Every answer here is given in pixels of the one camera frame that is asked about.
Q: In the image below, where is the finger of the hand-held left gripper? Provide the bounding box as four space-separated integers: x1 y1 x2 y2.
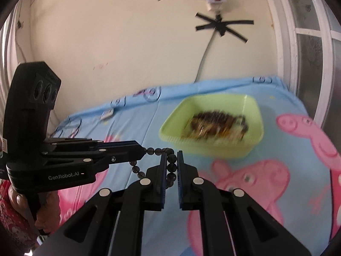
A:
40 149 147 171
44 138 147 155

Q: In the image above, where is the white window frame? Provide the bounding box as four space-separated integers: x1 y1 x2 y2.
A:
262 0 341 128

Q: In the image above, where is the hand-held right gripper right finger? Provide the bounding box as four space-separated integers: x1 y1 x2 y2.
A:
176 151 312 256

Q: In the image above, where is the light green plastic basket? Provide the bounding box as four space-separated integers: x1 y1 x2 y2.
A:
159 94 264 158

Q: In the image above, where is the black tape cross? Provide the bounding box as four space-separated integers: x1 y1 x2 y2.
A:
195 12 254 43

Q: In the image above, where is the blue cable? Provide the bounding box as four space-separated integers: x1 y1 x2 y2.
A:
51 116 83 139

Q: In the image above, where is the grey wall cable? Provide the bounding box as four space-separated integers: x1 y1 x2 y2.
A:
194 29 217 83

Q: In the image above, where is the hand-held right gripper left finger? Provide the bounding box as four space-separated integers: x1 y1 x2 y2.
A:
33 153 168 256

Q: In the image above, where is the person's left hand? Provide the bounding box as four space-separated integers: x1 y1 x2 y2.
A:
8 184 62 235

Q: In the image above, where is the blue cartoon pig bed sheet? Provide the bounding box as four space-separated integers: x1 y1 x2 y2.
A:
45 76 341 256

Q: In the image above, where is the brown wooden bead bracelet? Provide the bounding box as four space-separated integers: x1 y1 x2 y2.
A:
184 111 249 140

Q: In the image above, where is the dark round bead bracelet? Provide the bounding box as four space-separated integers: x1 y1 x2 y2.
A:
129 147 178 188

